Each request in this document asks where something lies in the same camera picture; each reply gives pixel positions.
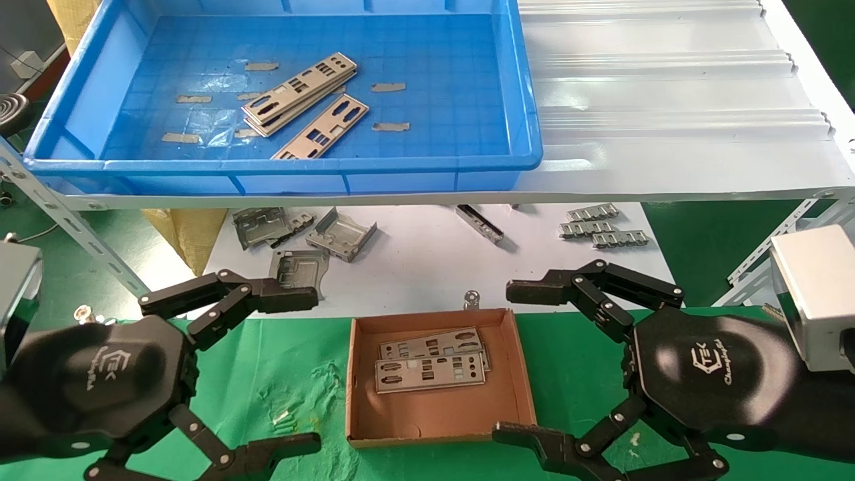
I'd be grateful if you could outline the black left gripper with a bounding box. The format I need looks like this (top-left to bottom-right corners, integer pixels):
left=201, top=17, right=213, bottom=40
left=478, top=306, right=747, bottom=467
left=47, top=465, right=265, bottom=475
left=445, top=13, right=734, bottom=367
left=0, top=315, right=323, bottom=481

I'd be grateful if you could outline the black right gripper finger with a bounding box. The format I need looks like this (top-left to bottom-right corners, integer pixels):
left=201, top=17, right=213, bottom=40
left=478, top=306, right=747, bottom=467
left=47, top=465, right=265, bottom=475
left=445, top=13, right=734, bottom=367
left=492, top=394, right=730, bottom=481
left=506, top=259, right=685, bottom=345

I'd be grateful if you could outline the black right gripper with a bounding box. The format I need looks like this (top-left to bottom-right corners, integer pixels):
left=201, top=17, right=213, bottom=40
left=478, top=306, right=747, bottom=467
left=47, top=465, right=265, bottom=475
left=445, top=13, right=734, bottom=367
left=628, top=307, right=855, bottom=463

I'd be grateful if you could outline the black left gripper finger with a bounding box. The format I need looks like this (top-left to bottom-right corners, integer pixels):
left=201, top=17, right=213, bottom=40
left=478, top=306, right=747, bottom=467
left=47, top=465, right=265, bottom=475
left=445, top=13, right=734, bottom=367
left=138, top=269, right=319, bottom=351

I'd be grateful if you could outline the brown cardboard box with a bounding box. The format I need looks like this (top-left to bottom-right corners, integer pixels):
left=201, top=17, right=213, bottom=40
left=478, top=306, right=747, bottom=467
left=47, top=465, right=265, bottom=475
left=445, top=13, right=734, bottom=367
left=345, top=307, right=537, bottom=448

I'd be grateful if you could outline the blue plastic tray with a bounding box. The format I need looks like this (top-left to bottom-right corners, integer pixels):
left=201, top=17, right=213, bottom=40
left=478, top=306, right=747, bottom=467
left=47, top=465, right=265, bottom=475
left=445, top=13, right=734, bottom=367
left=23, top=0, right=543, bottom=196

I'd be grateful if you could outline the green cloth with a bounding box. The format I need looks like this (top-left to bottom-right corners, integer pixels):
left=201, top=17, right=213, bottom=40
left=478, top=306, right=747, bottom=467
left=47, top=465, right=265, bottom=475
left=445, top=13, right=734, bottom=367
left=73, top=306, right=855, bottom=481

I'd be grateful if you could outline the metal clip strip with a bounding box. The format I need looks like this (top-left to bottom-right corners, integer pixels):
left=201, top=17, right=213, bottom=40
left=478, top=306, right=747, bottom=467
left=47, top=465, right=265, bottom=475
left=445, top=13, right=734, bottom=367
left=560, top=220, right=617, bottom=239
left=566, top=203, right=620, bottom=222
left=592, top=229, right=651, bottom=249

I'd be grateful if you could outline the narrow metal bar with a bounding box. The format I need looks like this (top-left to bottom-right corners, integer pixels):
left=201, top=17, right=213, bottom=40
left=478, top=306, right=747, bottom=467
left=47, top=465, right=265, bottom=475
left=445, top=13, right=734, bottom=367
left=456, top=204, right=505, bottom=245

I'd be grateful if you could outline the yellow woven bag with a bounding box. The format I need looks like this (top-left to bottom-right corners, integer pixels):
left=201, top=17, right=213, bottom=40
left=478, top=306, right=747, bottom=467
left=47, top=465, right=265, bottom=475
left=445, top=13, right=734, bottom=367
left=47, top=0, right=102, bottom=57
left=140, top=208, right=229, bottom=277

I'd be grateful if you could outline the grey slotted angle steel bar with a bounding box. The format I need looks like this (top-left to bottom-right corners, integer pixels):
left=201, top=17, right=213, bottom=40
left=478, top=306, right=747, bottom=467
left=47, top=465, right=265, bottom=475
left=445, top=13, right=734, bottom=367
left=727, top=195, right=855, bottom=307
left=0, top=137, right=156, bottom=300

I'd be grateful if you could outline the clear tape patch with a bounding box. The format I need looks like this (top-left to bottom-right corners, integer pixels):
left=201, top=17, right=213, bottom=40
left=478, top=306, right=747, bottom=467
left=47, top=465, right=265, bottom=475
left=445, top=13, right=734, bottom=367
left=187, top=109, right=236, bottom=146
left=199, top=72, right=249, bottom=93

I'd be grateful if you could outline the white corrugated shelf board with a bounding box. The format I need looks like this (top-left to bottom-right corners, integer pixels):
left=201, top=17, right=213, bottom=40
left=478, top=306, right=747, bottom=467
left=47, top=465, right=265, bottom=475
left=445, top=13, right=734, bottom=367
left=40, top=0, right=855, bottom=211

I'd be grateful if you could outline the black coiled disc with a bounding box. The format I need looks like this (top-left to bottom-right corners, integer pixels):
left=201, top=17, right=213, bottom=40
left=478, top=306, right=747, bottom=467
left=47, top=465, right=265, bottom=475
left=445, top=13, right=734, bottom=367
left=0, top=92, right=31, bottom=136

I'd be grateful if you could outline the white power adapter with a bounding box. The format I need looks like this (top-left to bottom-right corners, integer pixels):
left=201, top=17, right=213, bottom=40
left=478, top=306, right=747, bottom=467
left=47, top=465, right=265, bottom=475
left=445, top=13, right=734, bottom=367
left=10, top=50, right=44, bottom=79

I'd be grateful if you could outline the grey flat metal bracket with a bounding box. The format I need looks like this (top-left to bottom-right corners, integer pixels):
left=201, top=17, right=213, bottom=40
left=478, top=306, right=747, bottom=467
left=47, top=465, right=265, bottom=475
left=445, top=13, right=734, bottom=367
left=269, top=249, right=330, bottom=301

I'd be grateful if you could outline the grey sheet metal bracket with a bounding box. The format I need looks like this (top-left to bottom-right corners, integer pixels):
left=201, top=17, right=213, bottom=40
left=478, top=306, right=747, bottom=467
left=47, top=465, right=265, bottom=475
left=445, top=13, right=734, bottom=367
left=232, top=207, right=289, bottom=251

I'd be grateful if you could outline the grey folded metal bracket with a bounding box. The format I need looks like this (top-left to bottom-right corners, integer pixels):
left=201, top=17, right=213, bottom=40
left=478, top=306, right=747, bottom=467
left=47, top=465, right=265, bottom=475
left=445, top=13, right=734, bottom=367
left=305, top=207, right=378, bottom=263

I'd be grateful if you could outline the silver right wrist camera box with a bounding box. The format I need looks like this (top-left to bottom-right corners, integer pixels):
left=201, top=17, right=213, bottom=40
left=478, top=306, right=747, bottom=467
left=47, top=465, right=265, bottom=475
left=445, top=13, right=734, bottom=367
left=769, top=224, right=855, bottom=373

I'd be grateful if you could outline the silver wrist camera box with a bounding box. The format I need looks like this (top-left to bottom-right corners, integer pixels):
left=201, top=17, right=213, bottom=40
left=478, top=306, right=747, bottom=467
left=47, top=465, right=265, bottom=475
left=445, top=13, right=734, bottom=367
left=769, top=224, right=855, bottom=373
left=0, top=240, right=44, bottom=375

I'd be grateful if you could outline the white floor cable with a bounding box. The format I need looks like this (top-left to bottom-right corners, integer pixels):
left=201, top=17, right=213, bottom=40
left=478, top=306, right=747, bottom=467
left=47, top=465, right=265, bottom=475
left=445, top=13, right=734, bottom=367
left=0, top=224, right=59, bottom=245

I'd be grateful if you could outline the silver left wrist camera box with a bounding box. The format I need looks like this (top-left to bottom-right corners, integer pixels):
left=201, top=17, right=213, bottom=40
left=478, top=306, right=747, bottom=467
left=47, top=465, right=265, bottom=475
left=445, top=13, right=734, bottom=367
left=0, top=240, right=44, bottom=375

